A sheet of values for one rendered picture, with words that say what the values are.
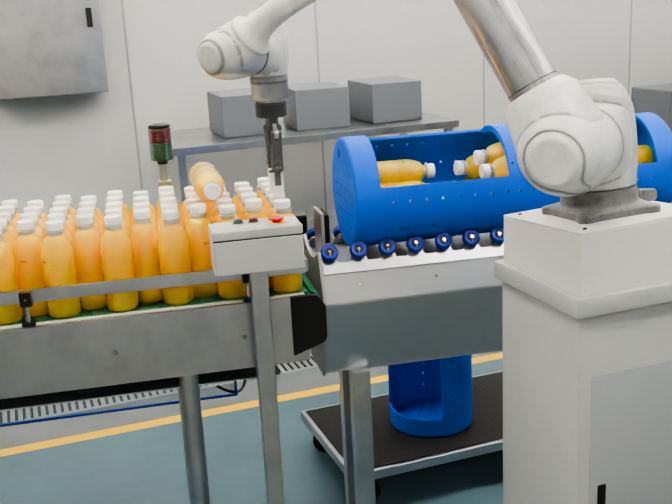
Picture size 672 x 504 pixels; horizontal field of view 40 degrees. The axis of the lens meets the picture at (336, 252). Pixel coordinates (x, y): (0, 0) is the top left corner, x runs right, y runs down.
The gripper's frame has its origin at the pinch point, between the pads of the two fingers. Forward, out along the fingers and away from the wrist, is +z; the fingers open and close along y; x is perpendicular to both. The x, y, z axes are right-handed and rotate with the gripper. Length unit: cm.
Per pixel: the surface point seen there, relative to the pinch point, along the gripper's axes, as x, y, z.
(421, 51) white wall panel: -148, 357, -9
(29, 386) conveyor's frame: 62, -14, 39
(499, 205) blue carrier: -56, -5, 10
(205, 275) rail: 19.8, -12.2, 17.7
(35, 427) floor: 85, 133, 114
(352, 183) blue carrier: -18.4, -2.9, 1.0
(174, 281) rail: 27.0, -12.2, 18.3
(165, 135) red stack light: 24.6, 41.8, -8.6
